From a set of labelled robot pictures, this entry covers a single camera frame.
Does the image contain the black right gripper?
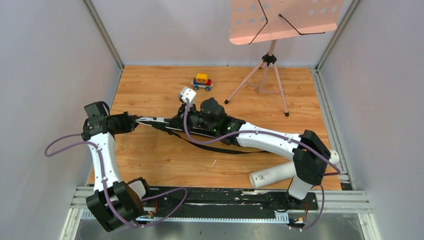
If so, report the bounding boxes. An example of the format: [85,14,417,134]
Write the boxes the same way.
[170,99,219,133]

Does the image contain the black racket cover bag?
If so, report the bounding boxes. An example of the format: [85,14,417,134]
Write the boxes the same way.
[131,115,269,155]

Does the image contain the white shuttlecock tube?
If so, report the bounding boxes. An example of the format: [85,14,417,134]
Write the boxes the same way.
[248,148,340,189]

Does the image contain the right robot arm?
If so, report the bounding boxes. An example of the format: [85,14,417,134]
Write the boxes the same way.
[176,96,338,209]

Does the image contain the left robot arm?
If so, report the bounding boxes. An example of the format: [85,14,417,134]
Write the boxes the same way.
[81,101,153,232]

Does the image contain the colourful toy car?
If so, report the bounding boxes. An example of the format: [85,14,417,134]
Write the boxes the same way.
[191,73,214,91]

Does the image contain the pink music stand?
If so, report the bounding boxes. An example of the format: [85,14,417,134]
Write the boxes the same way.
[224,0,344,117]

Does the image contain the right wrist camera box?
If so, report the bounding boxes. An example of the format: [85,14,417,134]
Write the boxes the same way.
[178,86,197,106]

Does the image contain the grey slotted cable duct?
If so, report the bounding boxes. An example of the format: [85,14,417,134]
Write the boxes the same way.
[80,208,291,224]

